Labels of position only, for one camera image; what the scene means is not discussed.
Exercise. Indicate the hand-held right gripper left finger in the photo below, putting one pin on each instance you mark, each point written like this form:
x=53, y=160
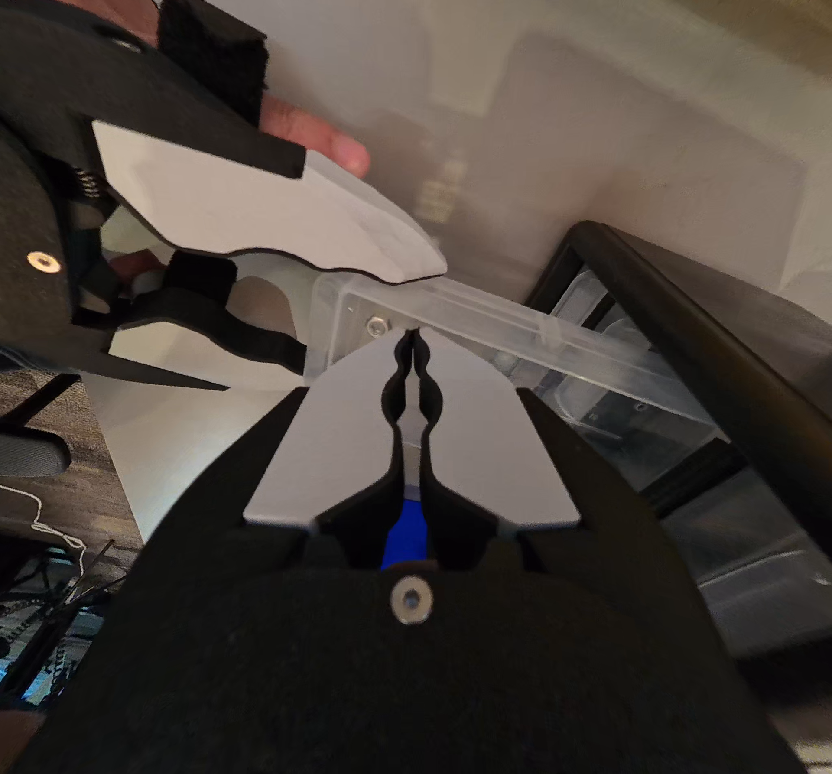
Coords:
x=318, y=455

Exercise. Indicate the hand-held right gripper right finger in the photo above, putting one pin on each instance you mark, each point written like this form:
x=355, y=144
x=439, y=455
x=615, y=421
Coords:
x=507, y=455

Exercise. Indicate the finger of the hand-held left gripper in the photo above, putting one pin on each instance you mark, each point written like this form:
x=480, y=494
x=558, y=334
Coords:
x=169, y=348
x=227, y=208

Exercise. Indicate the blue plastic bin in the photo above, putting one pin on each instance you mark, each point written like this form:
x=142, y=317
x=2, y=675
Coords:
x=406, y=533

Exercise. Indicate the clear plastic drawer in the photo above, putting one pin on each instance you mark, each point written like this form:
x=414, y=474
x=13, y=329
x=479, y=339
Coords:
x=494, y=325

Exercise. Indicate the small metal screw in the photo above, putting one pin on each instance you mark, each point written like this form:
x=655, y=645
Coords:
x=376, y=325

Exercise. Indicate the black drawer cabinet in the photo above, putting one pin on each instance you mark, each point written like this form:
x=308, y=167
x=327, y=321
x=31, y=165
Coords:
x=715, y=332

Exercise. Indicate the rows of clear cabinet drawers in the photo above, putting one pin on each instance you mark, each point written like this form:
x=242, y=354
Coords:
x=747, y=566

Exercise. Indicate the black office chair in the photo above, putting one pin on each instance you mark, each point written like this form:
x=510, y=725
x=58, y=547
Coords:
x=32, y=455

